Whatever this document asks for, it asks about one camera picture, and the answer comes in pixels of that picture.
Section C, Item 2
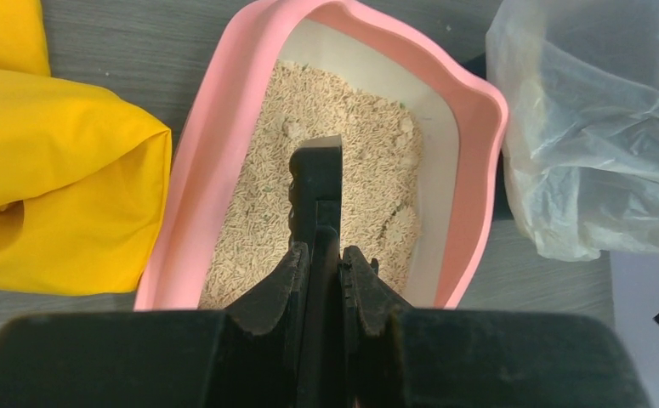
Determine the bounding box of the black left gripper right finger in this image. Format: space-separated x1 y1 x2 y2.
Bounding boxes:
342 246 650 407

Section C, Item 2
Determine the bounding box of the white plastic bin liner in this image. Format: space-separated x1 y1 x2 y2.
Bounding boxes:
486 1 659 261

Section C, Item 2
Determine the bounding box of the pink litter box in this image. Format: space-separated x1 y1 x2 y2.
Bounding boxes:
134 1 508 310

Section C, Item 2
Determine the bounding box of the yellow cloth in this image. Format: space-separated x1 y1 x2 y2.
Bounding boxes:
0 1 172 296

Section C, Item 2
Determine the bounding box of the black litter scoop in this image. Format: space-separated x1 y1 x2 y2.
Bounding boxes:
289 136 346 407

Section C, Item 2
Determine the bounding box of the beige cat litter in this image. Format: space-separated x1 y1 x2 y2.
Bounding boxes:
199 61 423 309

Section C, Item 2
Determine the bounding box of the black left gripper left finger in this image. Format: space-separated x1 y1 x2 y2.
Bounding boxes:
0 242 309 407

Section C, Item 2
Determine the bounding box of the black trash bin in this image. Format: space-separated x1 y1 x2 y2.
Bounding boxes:
462 54 514 221

